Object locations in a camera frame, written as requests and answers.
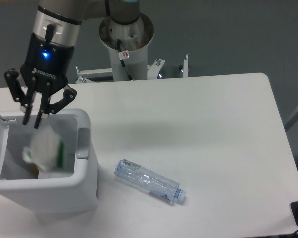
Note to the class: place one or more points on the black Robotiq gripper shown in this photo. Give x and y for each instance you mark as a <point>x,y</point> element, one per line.
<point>44,71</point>

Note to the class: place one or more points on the white green wrapper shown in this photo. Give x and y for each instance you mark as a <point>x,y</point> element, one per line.
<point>46,150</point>

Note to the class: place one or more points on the clear plastic water bottle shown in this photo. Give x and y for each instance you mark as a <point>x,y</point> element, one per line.
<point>150,181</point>

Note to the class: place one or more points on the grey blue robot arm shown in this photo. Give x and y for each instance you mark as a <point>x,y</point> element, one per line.
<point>59,21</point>

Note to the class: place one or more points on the white plastic trash can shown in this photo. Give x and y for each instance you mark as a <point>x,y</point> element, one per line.
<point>19,182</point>

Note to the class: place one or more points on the white pedestal base frame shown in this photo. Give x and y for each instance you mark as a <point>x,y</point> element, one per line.
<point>154,71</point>

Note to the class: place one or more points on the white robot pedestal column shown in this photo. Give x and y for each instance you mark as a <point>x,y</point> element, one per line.
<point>128,47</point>

